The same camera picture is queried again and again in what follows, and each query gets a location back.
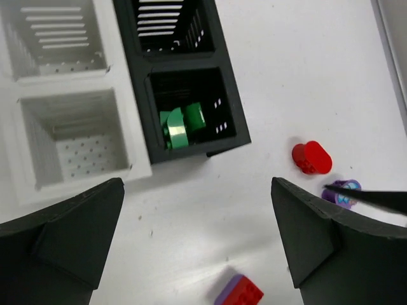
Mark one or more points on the black slotted container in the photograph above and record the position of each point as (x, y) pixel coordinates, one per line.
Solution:
(177, 55)

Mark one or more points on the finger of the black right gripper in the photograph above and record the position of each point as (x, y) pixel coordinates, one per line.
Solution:
(391, 201)

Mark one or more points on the green rounded lego brick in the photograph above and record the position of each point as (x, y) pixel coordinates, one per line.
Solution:
(174, 130)

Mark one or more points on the white slotted container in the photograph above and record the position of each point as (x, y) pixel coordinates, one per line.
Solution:
(68, 109)

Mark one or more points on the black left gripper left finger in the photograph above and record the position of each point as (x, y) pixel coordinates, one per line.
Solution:
(57, 255)

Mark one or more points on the aluminium rail right side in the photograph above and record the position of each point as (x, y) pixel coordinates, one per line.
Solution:
(391, 22)

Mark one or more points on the red and purple lego brick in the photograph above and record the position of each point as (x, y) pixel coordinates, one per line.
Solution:
(239, 291)

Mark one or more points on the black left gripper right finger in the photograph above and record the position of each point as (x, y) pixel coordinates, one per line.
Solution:
(337, 256)

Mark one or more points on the red oval lego piece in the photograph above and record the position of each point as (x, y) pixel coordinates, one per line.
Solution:
(311, 158)

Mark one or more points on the green rectangular lego brick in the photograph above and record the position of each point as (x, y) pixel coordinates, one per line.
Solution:
(193, 117)

